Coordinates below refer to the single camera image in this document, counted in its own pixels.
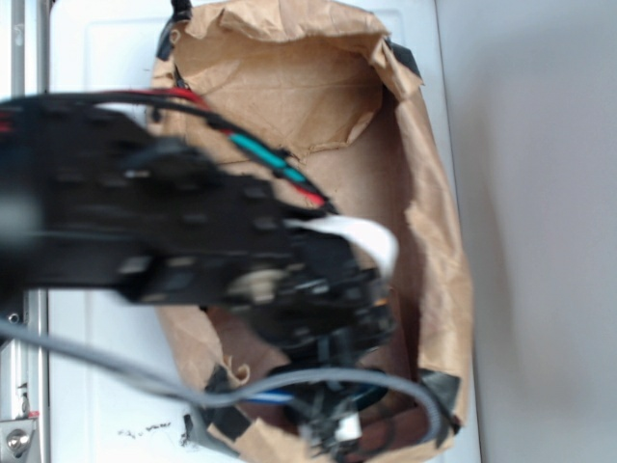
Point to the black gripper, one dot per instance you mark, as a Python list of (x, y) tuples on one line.
[(322, 300)]

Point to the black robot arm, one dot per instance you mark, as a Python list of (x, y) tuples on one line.
[(90, 199)]

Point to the brown paper bag bin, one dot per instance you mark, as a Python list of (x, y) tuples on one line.
[(321, 79)]

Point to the metal rail frame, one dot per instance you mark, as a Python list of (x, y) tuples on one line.
[(25, 435)]

